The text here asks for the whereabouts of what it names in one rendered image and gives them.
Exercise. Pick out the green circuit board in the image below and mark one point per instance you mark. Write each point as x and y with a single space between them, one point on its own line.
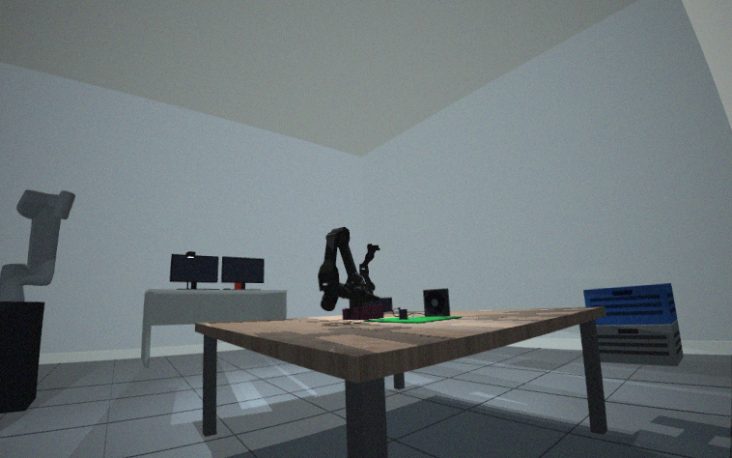
412 319

